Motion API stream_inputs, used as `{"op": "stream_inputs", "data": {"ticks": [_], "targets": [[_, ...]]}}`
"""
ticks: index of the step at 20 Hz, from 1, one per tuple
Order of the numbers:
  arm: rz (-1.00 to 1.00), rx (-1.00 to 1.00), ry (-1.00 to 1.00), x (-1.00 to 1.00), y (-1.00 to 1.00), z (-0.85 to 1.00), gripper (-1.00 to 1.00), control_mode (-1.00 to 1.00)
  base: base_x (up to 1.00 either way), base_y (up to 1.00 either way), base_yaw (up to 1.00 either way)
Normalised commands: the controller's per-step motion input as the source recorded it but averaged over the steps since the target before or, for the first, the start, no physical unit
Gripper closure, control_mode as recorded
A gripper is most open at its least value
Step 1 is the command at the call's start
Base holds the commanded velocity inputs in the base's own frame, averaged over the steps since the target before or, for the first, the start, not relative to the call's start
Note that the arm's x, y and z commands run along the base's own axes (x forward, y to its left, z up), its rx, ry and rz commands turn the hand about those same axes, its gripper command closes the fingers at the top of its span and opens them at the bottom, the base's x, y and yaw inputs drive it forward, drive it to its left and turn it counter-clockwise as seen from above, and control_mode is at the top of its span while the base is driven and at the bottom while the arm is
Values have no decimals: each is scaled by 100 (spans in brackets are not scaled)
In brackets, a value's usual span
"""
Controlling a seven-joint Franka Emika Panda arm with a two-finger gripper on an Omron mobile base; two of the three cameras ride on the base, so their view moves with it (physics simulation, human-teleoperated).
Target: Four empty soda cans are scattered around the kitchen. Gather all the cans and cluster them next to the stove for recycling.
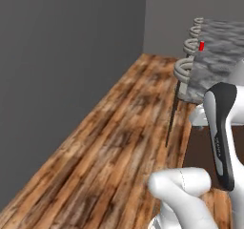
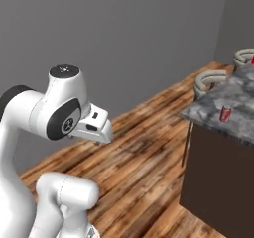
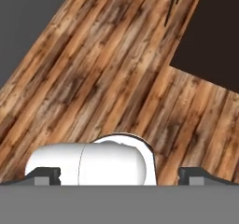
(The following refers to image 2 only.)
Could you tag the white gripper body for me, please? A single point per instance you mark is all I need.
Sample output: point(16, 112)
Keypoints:
point(99, 134)

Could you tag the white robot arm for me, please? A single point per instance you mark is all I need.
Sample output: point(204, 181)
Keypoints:
point(20, 123)

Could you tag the red soda can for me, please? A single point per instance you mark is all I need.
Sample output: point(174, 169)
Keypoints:
point(252, 60)
point(225, 113)

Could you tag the dark brown island cabinet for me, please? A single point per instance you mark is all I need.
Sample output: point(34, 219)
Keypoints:
point(218, 179)

